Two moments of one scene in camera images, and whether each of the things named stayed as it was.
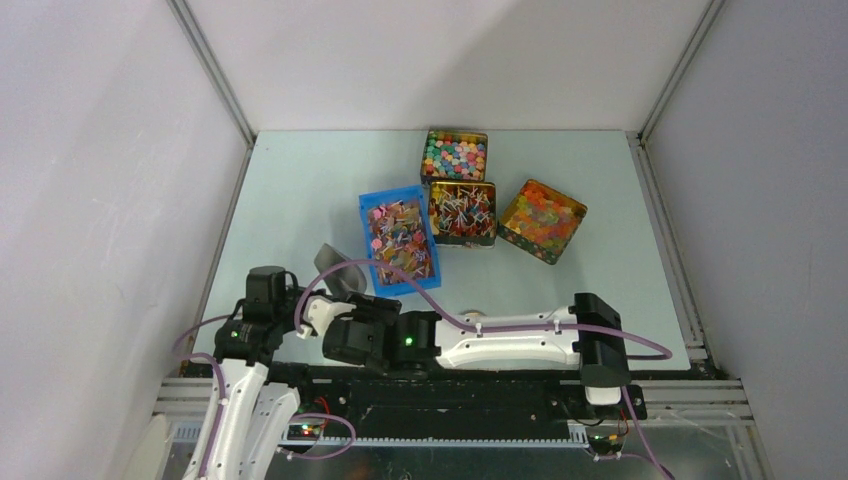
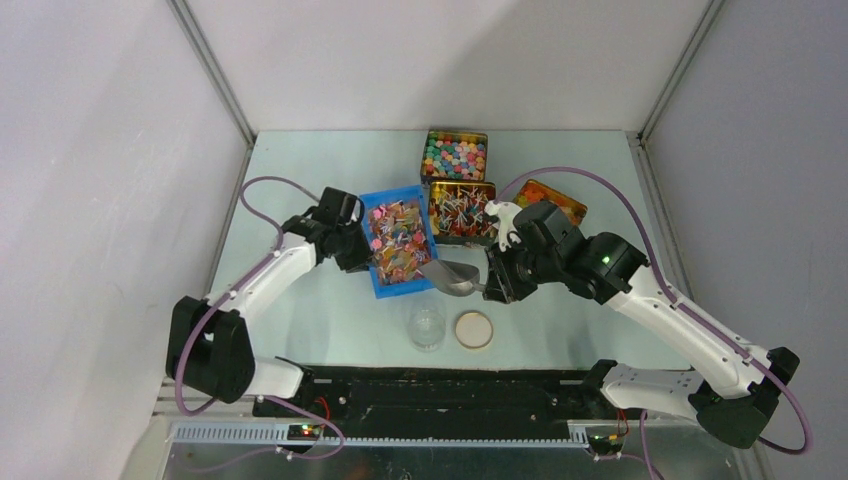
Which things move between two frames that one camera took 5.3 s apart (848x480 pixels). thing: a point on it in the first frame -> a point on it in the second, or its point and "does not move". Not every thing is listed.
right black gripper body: x=370 y=310 -> x=523 y=270
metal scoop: x=343 y=281 -> x=452 y=278
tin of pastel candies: x=454 y=156 does not move
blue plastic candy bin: x=398 y=233 does not move
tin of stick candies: x=463 y=214 does not move
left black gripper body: x=285 y=309 -> x=353 y=250
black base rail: x=342 y=397 does not move
